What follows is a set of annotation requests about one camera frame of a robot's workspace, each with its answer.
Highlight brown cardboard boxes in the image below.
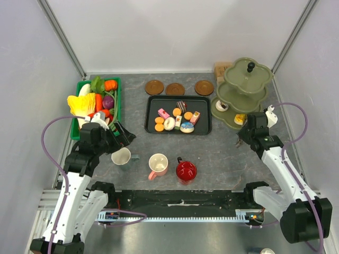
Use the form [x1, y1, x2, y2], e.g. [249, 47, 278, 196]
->
[214, 61, 233, 85]

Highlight white pink sprinkle donut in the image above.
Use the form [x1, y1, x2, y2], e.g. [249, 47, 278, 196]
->
[163, 117, 175, 131]

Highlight left brown saucer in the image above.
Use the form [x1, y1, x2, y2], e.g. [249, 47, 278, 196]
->
[145, 80, 164, 95]

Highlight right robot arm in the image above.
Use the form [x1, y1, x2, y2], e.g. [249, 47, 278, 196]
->
[238, 112, 333, 243]

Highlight yellow toy cabbage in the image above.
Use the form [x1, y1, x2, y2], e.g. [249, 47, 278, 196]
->
[67, 93, 95, 120]

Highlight green white cake slice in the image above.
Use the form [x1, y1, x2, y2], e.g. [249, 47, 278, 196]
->
[174, 115, 182, 130]

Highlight white chocolate donut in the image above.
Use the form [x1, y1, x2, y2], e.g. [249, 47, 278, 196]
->
[215, 100, 229, 112]

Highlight pink striped cake slice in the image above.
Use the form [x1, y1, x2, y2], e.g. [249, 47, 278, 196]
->
[190, 111, 200, 125]

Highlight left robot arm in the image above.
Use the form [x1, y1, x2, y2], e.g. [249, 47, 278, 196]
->
[30, 122, 136, 253]

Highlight right brown saucer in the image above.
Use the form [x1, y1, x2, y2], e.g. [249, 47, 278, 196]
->
[194, 80, 214, 96]

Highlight yellow fruit tart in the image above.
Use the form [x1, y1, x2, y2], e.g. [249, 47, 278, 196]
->
[234, 114, 247, 125]

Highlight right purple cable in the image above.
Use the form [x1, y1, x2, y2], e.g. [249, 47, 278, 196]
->
[272, 102, 325, 252]

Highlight pink cake with cherry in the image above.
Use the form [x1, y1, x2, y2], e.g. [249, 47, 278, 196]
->
[158, 108, 170, 119]

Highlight blue iced donut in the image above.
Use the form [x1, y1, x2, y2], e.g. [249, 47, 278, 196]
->
[180, 122, 194, 133]

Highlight green toy beans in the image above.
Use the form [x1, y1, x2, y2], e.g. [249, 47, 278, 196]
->
[106, 91, 118, 130]

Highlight grey blue mug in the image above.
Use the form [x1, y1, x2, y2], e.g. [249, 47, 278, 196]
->
[111, 147, 140, 170]

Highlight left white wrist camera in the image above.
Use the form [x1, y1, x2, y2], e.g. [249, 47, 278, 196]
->
[84, 111, 109, 130]

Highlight pink mug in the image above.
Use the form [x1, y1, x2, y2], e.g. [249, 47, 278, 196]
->
[148, 153, 168, 180]

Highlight upper left orange biscuit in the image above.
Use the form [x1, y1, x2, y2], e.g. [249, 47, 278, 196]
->
[155, 116, 164, 124]

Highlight purple cable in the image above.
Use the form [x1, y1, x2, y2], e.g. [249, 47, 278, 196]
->
[41, 115, 87, 254]
[272, 102, 325, 252]

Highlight upright orange toy carrot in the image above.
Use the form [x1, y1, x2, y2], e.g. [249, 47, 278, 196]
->
[95, 94, 103, 112]

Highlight green plastic crate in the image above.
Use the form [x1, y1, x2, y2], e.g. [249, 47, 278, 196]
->
[75, 76, 121, 135]

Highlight chocolate layer cake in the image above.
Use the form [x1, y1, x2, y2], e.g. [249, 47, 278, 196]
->
[176, 101, 187, 113]

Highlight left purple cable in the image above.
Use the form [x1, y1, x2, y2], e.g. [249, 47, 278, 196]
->
[41, 115, 87, 254]

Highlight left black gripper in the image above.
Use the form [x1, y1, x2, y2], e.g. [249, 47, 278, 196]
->
[94, 120, 136, 155]

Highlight orange biscuit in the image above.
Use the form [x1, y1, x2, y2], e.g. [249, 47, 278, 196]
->
[184, 112, 193, 121]
[155, 116, 164, 124]
[154, 123, 164, 132]
[173, 108, 182, 117]

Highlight lying orange toy carrot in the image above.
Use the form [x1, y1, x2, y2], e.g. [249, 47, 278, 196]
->
[88, 109, 111, 118]

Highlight right orange biscuit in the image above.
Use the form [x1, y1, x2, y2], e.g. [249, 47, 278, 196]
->
[184, 112, 193, 121]

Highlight purple toy onion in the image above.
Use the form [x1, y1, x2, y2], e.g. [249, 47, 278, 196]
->
[102, 95, 115, 110]

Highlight metal tongs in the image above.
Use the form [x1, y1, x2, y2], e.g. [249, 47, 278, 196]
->
[235, 119, 247, 149]

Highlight lower left orange biscuit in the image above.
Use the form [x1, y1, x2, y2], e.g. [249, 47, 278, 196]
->
[154, 123, 164, 132]

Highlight orange biscuit centre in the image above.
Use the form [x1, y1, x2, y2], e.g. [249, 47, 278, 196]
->
[173, 108, 182, 117]

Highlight white toy radish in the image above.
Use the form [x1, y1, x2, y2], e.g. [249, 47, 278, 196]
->
[78, 84, 91, 96]

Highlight black baking tray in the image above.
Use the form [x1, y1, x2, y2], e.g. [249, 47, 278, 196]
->
[145, 95, 212, 135]

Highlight orange toy pumpkin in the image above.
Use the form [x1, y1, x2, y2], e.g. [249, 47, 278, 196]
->
[104, 79, 118, 92]

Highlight green three-tier stand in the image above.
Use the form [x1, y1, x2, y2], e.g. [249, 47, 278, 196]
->
[211, 57, 273, 130]

